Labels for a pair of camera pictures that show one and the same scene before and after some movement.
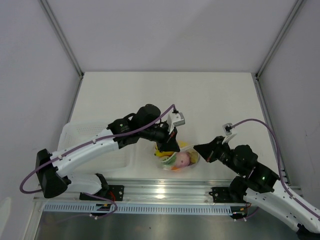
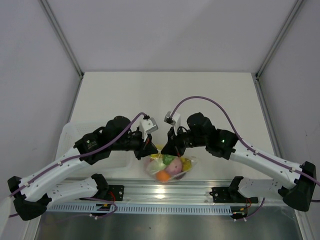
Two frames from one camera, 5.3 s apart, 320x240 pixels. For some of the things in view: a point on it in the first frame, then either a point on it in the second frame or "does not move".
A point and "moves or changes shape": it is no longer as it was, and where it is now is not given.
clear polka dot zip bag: [187, 157] moves or changes shape
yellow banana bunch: [194, 155] to [186, 162]
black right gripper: [208, 150] to [173, 146]
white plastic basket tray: [124, 161] does not move
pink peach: [182, 160] to [175, 167]
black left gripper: [170, 145] to [145, 148]
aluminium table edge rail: [173, 191] does not move
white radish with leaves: [169, 160] moves or changes shape
